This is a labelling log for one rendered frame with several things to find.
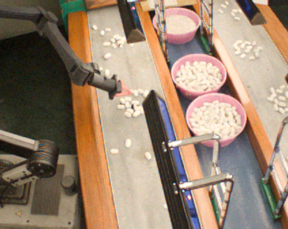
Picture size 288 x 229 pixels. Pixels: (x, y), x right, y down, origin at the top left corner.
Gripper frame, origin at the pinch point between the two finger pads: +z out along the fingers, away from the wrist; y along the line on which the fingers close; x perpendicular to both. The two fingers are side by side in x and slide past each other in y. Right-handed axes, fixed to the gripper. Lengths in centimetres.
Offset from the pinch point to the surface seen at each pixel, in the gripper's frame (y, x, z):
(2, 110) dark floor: 91, 125, -23
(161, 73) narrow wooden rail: 15.6, -6.1, 16.7
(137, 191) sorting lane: -43.7, 10.1, 3.0
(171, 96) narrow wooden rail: -0.1, -6.6, 17.8
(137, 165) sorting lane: -31.6, 8.9, 4.1
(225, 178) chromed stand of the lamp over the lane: -68, -35, -1
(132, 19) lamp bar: 14.3, -25.9, -13.6
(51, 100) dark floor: 90, 98, 9
